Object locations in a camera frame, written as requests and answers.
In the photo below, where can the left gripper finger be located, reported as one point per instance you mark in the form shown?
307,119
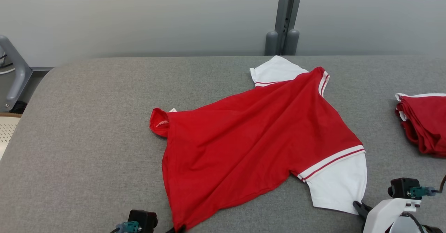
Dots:
177,230

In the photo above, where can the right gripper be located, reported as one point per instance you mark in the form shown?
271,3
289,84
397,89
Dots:
400,226

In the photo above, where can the red shorts white trim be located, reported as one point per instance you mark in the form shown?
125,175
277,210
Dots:
428,125

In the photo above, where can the red shirt white sleeves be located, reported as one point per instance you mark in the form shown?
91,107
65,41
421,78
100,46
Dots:
251,138

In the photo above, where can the cream perforated laundry basket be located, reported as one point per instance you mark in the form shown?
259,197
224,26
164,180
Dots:
8,130

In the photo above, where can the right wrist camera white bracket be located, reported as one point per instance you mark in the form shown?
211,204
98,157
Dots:
383,215

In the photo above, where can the black frame foot pad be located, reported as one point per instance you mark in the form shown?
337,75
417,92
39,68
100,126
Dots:
19,107

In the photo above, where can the grey partition post round feet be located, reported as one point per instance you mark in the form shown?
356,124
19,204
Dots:
285,9

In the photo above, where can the grey metal frame leg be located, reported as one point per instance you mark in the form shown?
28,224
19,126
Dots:
21,73

